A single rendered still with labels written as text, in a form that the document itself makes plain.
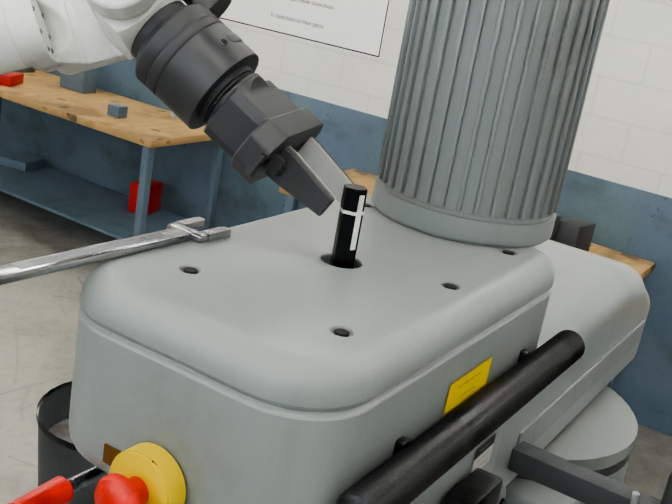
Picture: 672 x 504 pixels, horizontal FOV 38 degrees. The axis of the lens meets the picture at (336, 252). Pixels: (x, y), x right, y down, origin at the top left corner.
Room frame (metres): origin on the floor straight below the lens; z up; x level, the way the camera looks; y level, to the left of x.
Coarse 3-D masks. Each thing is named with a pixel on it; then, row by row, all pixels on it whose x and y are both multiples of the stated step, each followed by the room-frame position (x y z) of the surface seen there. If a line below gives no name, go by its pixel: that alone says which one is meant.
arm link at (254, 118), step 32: (224, 32) 0.84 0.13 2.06; (192, 64) 0.81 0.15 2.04; (224, 64) 0.81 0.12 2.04; (256, 64) 0.87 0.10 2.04; (160, 96) 0.83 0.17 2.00; (192, 96) 0.81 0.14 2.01; (224, 96) 0.81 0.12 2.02; (256, 96) 0.82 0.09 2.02; (192, 128) 0.84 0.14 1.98; (224, 128) 0.80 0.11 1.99; (256, 128) 0.78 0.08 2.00; (288, 128) 0.80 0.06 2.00; (320, 128) 0.87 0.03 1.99; (256, 160) 0.77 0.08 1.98
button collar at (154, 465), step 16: (144, 448) 0.61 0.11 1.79; (160, 448) 0.61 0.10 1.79; (112, 464) 0.61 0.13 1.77; (128, 464) 0.61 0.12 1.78; (144, 464) 0.60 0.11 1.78; (160, 464) 0.60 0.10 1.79; (176, 464) 0.61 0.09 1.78; (144, 480) 0.60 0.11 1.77; (160, 480) 0.59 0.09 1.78; (176, 480) 0.60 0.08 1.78; (160, 496) 0.59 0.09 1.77; (176, 496) 0.59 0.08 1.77
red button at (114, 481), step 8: (104, 480) 0.58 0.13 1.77; (112, 480) 0.58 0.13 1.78; (120, 480) 0.58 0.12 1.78; (128, 480) 0.58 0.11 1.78; (136, 480) 0.60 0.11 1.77; (96, 488) 0.59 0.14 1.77; (104, 488) 0.58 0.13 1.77; (112, 488) 0.58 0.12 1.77; (120, 488) 0.58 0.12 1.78; (128, 488) 0.58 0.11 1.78; (136, 488) 0.59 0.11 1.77; (144, 488) 0.60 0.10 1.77; (96, 496) 0.58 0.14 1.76; (104, 496) 0.58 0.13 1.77; (112, 496) 0.58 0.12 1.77; (120, 496) 0.57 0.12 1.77; (128, 496) 0.57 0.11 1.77; (136, 496) 0.58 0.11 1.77; (144, 496) 0.59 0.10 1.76
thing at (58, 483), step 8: (88, 472) 0.70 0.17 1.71; (96, 472) 0.70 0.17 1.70; (104, 472) 0.71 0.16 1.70; (56, 480) 0.67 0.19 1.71; (64, 480) 0.67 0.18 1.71; (72, 480) 0.68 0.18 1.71; (80, 480) 0.69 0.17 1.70; (88, 480) 0.69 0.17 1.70; (96, 480) 0.70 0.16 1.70; (40, 488) 0.66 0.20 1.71; (48, 488) 0.66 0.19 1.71; (56, 488) 0.66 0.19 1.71; (64, 488) 0.66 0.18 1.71; (72, 488) 0.67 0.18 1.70; (80, 488) 0.69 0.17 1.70; (24, 496) 0.64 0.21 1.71; (32, 496) 0.64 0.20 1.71; (40, 496) 0.65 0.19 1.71; (48, 496) 0.65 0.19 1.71; (56, 496) 0.66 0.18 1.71; (64, 496) 0.66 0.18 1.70; (72, 496) 0.67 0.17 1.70
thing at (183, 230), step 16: (176, 224) 0.81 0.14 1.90; (192, 224) 0.82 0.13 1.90; (128, 240) 0.74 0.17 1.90; (144, 240) 0.75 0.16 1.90; (160, 240) 0.76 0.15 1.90; (176, 240) 0.78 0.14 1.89; (192, 240) 0.79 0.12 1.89; (208, 240) 0.80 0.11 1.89; (48, 256) 0.68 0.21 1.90; (64, 256) 0.68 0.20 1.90; (80, 256) 0.69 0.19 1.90; (96, 256) 0.70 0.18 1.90; (112, 256) 0.71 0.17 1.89; (0, 272) 0.63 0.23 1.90; (16, 272) 0.64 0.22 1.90; (32, 272) 0.65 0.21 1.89; (48, 272) 0.66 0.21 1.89
